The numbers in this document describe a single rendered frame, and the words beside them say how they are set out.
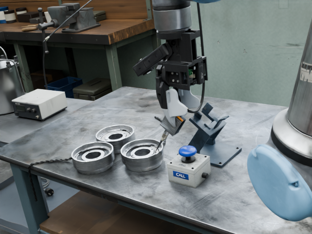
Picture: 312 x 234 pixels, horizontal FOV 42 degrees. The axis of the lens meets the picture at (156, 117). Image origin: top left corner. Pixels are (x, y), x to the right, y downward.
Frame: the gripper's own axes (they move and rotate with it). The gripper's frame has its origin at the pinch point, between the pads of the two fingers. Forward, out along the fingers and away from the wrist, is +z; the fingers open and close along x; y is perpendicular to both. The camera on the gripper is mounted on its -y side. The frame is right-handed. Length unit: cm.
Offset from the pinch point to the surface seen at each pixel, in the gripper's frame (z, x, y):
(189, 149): 5.7, -2.2, 4.8
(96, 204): 38, 3, -38
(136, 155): 10.2, -3.7, -10.2
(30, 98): 17, 24, -96
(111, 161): 11.1, -7.4, -15.3
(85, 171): 12.0, -12.8, -18.9
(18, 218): 72, 8, -104
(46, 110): 21, 24, -86
